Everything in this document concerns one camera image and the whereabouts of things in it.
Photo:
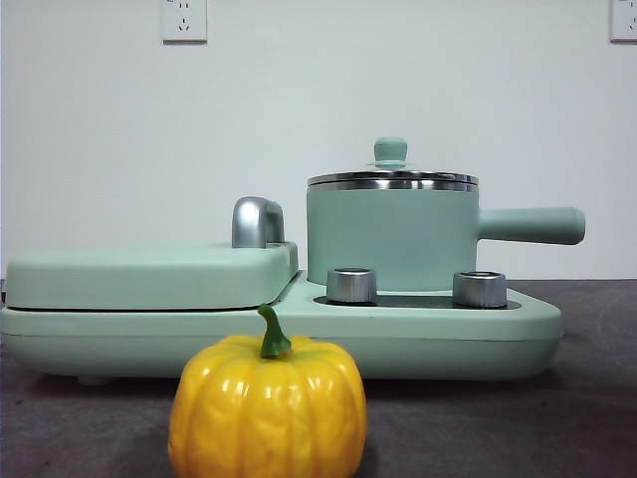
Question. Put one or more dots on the glass lid with green knob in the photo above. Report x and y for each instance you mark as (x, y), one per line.
(390, 149)

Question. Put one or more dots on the white wall socket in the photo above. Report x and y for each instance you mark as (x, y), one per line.
(624, 20)
(184, 22)

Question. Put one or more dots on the silver control knob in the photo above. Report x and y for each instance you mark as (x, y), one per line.
(480, 290)
(351, 286)

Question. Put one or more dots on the green breakfast machine base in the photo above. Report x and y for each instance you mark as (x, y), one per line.
(448, 338)

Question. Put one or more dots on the yellow pumpkin with green stem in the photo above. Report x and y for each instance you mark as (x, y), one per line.
(269, 408)

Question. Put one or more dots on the green griddle cover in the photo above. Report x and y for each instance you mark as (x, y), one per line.
(149, 279)

